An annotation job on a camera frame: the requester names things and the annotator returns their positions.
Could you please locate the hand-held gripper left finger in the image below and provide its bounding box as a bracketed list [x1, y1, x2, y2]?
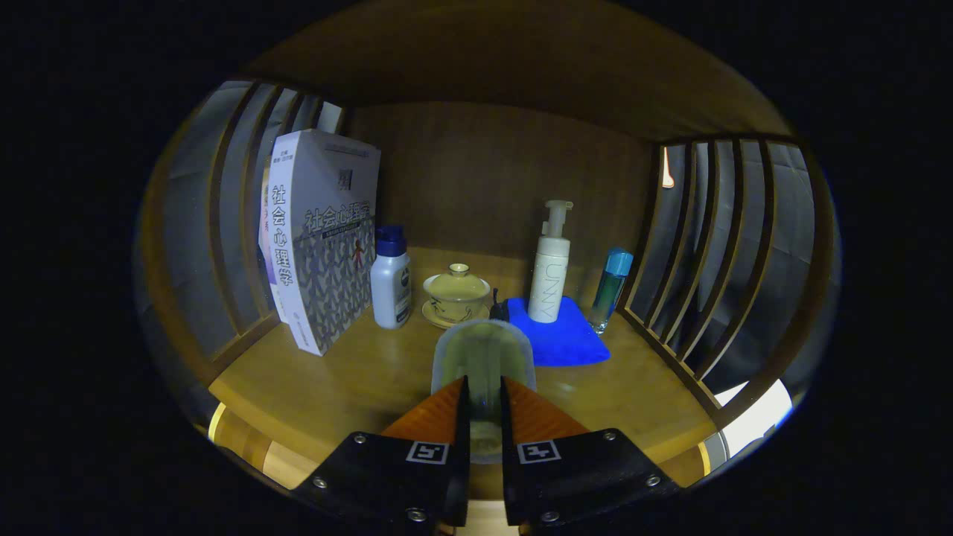
[290, 374, 471, 531]

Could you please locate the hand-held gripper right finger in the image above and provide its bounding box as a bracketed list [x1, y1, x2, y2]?
[499, 374, 682, 531]

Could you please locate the yellow scrubber with grey sponge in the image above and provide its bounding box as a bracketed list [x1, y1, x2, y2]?
[430, 319, 537, 466]

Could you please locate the brown wooden countertop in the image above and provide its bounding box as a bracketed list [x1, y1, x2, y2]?
[208, 246, 719, 466]

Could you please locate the brown wooden cabinet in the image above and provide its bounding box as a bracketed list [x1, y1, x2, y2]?
[138, 0, 835, 526]

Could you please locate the blue folded cloth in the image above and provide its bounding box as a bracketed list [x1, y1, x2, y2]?
[506, 296, 611, 367]

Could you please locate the yellow lidded tea cup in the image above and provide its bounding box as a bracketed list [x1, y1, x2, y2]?
[422, 264, 492, 330]

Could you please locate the white bottle with blue cap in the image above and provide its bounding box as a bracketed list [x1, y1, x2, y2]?
[370, 225, 412, 330]

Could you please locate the white pump bottle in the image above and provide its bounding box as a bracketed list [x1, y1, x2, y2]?
[527, 200, 574, 323]

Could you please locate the clear blue bottle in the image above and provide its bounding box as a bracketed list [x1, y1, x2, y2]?
[588, 248, 634, 334]

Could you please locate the thick white book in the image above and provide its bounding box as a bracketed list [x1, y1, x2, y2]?
[267, 129, 382, 357]

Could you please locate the thin purple book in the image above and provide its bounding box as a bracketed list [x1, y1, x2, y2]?
[257, 156, 287, 321]

